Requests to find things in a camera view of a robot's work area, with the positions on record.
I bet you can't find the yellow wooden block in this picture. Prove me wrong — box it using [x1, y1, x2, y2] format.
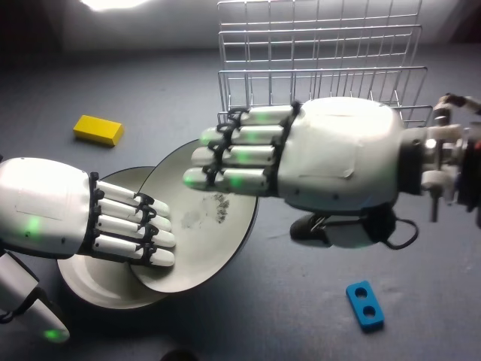
[73, 114, 125, 148]

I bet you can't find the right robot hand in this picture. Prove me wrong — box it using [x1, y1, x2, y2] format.
[183, 98, 407, 250]

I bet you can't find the metal wire dish rack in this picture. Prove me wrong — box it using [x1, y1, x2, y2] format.
[216, 0, 433, 129]

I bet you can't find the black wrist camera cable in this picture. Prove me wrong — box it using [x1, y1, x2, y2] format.
[385, 216, 419, 250]

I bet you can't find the smudged white plate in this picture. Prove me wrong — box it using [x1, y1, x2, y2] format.
[129, 138, 260, 294]

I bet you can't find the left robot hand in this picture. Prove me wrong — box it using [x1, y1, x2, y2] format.
[0, 156, 177, 344]

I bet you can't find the brown round sandwich cookie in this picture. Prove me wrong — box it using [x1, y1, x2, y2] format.
[161, 348, 197, 361]

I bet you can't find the white plate with print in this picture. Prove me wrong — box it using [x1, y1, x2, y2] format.
[56, 165, 177, 311]

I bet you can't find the blue block with two holes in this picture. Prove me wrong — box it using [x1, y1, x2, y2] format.
[345, 282, 386, 332]

